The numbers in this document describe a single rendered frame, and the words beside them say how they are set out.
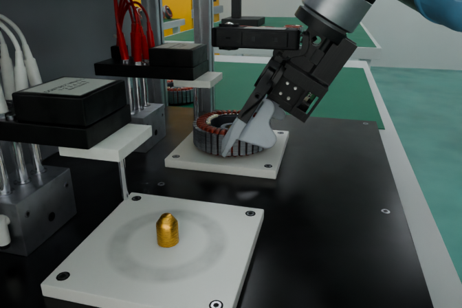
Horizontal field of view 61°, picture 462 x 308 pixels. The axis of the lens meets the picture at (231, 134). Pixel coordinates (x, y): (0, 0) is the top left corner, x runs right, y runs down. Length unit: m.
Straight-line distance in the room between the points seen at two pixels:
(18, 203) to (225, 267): 0.19
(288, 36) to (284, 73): 0.04
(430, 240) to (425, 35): 5.33
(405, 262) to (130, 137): 0.26
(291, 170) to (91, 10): 0.41
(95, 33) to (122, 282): 0.46
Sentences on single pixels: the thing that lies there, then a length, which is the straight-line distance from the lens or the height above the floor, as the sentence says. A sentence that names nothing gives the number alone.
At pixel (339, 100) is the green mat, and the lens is 0.95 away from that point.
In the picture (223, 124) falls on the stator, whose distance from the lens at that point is 0.57.
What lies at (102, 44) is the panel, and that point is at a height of 0.91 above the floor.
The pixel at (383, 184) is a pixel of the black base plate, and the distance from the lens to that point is 0.52.
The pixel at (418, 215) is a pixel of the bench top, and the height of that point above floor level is 0.75.
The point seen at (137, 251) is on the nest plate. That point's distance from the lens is 0.36.
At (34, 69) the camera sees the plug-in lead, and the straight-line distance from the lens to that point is 0.39.
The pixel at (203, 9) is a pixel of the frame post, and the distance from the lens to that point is 0.73.
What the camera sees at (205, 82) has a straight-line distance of 0.52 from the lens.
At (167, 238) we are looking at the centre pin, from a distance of 0.36.
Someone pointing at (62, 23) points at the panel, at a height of 0.95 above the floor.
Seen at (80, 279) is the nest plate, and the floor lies 0.78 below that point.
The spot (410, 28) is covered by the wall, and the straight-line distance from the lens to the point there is 5.70.
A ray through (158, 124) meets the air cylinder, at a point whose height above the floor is 0.80.
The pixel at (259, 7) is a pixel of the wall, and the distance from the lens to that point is 5.69.
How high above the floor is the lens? 1.00
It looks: 21 degrees down
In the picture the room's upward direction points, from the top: straight up
